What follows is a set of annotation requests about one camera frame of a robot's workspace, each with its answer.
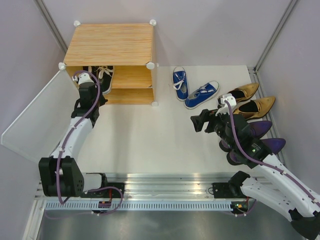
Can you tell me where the black canvas sneaker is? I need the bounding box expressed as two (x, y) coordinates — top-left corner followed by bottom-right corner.
(82, 66), (95, 78)
(96, 66), (115, 95)

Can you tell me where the gold loafer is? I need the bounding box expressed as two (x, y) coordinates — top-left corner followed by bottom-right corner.
(228, 83), (260, 103)
(233, 96), (276, 120)

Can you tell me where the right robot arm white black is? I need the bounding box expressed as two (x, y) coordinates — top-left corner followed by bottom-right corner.
(190, 109), (320, 240)

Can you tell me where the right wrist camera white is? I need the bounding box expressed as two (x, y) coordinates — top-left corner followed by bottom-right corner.
(215, 93), (237, 116)

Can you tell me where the gold loafer upper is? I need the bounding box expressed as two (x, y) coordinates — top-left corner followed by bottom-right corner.
(228, 83), (260, 103)

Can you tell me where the white slotted cable duct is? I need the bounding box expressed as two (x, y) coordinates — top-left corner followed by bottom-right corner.
(45, 200), (233, 212)

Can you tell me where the frosted white cabinet door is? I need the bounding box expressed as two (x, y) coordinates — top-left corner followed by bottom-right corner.
(0, 70), (79, 164)

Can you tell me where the blue canvas sneaker upper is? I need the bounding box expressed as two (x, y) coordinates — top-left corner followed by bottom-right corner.
(172, 66), (189, 102)

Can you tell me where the right aluminium frame post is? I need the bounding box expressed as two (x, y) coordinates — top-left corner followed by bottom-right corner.
(252, 0), (300, 73)

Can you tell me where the blue canvas sneaker lower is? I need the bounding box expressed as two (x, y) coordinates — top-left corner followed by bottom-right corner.
(184, 80), (220, 110)

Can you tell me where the wooden shoe cabinet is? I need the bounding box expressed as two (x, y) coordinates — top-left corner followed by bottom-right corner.
(58, 19), (158, 107)

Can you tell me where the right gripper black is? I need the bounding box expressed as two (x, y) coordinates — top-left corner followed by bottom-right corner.
(190, 105), (237, 149)

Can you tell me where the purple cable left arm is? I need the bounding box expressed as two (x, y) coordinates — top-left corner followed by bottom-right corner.
(44, 70), (125, 221)

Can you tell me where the purple loafer upper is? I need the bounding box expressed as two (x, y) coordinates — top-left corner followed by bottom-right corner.
(218, 120), (273, 152)

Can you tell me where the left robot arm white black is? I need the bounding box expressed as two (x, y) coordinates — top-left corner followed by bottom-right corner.
(38, 82), (125, 203)

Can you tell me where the left aluminium frame post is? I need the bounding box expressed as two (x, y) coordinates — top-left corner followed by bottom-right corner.
(34, 0), (68, 53)

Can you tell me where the gold loafer lower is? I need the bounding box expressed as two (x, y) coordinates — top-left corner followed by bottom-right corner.
(233, 96), (276, 120)

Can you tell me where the purple loafer lower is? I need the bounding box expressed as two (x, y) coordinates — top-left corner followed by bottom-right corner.
(226, 138), (286, 166)

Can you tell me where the aluminium frame post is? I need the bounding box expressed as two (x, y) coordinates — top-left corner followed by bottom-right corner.
(252, 0), (300, 73)
(34, 0), (68, 53)

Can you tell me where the aluminium mounting rail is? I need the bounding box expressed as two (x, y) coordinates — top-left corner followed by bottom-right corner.
(34, 172), (307, 201)

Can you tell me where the purple loafer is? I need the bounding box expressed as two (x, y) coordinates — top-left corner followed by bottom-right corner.
(226, 138), (286, 166)
(218, 120), (273, 152)

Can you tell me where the blue canvas sneaker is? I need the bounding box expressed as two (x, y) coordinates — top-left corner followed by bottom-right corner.
(184, 80), (220, 110)
(172, 66), (189, 102)

